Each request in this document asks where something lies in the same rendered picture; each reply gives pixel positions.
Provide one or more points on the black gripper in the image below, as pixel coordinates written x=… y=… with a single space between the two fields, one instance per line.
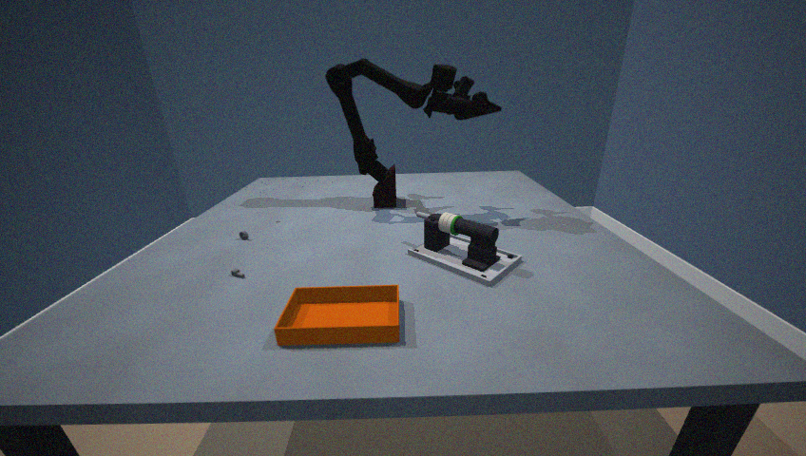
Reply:
x=465 y=108

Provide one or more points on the green ring spacer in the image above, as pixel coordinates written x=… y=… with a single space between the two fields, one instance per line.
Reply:
x=452 y=225

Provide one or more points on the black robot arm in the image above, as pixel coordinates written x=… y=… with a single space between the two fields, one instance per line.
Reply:
x=339 y=79

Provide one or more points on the orange shallow tray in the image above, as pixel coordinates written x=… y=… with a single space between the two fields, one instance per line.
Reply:
x=340 y=315

